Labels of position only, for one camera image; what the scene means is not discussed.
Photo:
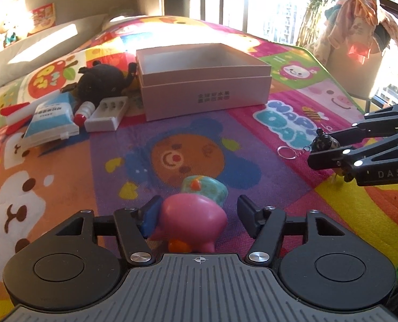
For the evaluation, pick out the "small white red-capped bottle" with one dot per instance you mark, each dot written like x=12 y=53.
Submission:
x=84 y=111

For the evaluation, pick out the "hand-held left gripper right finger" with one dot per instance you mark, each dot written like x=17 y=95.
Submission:
x=246 y=215

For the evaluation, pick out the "red and white tube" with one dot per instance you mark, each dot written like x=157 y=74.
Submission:
x=16 y=115

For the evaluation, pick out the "cartoon wall poster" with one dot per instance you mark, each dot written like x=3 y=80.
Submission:
x=44 y=16

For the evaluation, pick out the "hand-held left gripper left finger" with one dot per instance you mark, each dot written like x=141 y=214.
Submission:
x=150 y=218

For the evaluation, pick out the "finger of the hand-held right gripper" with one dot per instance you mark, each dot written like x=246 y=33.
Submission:
x=326 y=161
x=370 y=127

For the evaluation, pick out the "grey pillow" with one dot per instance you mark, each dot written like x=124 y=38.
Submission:
x=34 y=47

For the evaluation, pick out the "blue and white tissue packet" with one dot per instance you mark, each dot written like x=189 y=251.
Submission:
x=51 y=117

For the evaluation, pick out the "pink cardboard box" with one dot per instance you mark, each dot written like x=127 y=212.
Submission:
x=205 y=94

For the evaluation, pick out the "white plastic tray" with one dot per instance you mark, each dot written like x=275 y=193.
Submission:
x=105 y=115

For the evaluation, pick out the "row of plush toys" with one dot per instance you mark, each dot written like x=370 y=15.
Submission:
x=1 y=35

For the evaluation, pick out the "black metal stand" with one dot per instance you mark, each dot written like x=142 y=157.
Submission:
x=363 y=102

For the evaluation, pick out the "beige laundry basket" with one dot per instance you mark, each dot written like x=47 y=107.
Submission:
x=346 y=70

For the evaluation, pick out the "pink and teal toy figure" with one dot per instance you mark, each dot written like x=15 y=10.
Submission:
x=192 y=219

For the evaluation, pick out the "black plush toy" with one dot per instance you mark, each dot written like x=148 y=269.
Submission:
x=100 y=82

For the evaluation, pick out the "colourful cartoon printed blanket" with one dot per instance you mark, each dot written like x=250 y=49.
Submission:
x=125 y=174

